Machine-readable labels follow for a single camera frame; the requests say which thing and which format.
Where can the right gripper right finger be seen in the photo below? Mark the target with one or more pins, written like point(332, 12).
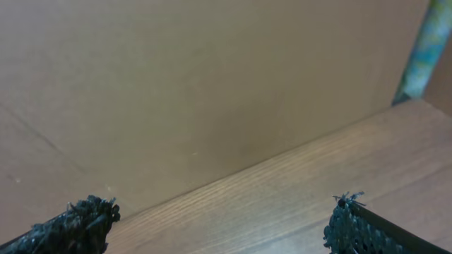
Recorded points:
point(353, 229)

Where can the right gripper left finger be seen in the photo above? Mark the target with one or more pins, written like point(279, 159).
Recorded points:
point(81, 229)

